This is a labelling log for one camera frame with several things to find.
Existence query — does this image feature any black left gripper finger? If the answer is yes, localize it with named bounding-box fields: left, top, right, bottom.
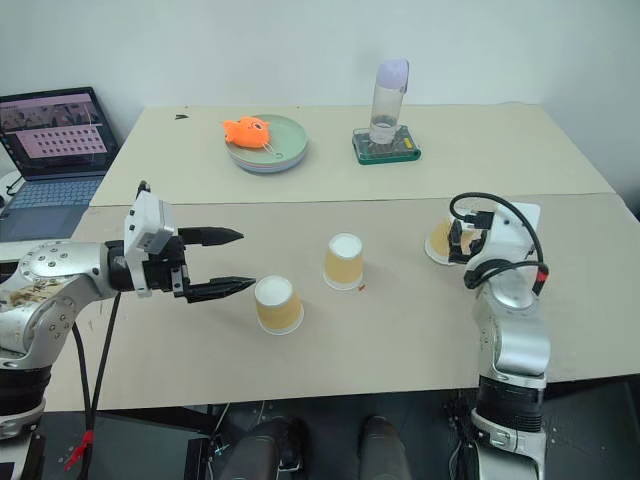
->
left=187, top=274, right=259, bottom=306
left=177, top=225, right=246, bottom=249

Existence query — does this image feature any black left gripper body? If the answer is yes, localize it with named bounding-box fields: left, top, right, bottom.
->
left=146, top=233, right=193, bottom=301

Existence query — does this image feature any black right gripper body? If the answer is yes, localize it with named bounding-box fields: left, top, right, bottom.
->
left=451, top=228, right=488, bottom=264

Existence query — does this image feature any brown paper cup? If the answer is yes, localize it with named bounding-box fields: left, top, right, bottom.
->
left=322, top=232, right=364, bottom=293
left=424, top=211, right=482, bottom=267
left=253, top=274, right=306, bottom=337

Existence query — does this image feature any pale blue plate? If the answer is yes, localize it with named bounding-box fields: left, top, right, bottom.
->
left=228, top=144, right=309, bottom=176

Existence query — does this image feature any orange plush fish toy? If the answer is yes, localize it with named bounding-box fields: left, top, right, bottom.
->
left=220, top=115, right=274, bottom=151

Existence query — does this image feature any green plate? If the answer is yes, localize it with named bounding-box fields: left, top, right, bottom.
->
left=224, top=113, right=310, bottom=167

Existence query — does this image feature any clear bottle with purple lid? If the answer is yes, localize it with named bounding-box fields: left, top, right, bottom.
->
left=369, top=58, right=413, bottom=146

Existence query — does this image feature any open laptop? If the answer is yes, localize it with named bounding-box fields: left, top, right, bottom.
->
left=0, top=86, right=122, bottom=243

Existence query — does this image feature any dark rounded shape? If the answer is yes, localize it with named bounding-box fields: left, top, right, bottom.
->
left=358, top=414, right=407, bottom=480
left=233, top=416, right=307, bottom=480

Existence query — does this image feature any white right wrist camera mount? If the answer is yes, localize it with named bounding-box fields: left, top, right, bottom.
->
left=478, top=201, right=542, bottom=262

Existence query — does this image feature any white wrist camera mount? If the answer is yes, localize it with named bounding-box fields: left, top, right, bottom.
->
left=478, top=201, right=542, bottom=262
left=122, top=191, right=178, bottom=297

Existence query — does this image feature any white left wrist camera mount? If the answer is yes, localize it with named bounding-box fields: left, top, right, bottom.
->
left=122, top=191, right=178, bottom=297

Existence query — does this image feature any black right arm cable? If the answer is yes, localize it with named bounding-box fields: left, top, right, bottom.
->
left=449, top=191, right=550, bottom=302

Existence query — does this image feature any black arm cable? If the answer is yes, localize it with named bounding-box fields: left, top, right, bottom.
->
left=449, top=191, right=550, bottom=302
left=69, top=293, right=122, bottom=451

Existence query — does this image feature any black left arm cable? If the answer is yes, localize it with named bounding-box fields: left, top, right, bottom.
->
left=69, top=293, right=122, bottom=451

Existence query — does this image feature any red cable clip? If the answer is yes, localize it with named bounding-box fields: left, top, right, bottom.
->
left=63, top=428, right=97, bottom=472

